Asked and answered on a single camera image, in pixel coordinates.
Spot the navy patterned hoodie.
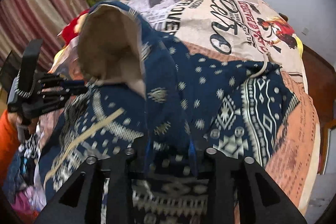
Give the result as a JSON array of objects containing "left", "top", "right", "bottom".
[{"left": 37, "top": 1, "right": 305, "bottom": 223}]

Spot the orange sleeve forearm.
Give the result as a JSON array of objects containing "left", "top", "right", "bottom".
[{"left": 0, "top": 110, "right": 21, "bottom": 186}]

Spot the left hand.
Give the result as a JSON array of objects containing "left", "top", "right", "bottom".
[{"left": 7, "top": 113, "right": 39, "bottom": 135}]

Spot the red plush toy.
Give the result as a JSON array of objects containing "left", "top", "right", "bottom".
[{"left": 57, "top": 9, "right": 89, "bottom": 46}]

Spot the clutter pile beside bed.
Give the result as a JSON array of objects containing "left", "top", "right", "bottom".
[{"left": 2, "top": 134, "right": 46, "bottom": 213}]

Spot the striped pink curtain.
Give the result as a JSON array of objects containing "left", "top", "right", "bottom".
[{"left": 1, "top": 0, "right": 88, "bottom": 70}]

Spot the brown wooden door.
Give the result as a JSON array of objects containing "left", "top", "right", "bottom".
[{"left": 302, "top": 45, "right": 335, "bottom": 174}]

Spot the printed newspaper pattern bedspread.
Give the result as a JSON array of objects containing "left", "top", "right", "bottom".
[{"left": 39, "top": 0, "right": 319, "bottom": 210}]

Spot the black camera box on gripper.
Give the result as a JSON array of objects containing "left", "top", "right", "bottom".
[{"left": 15, "top": 39, "right": 43, "bottom": 98}]

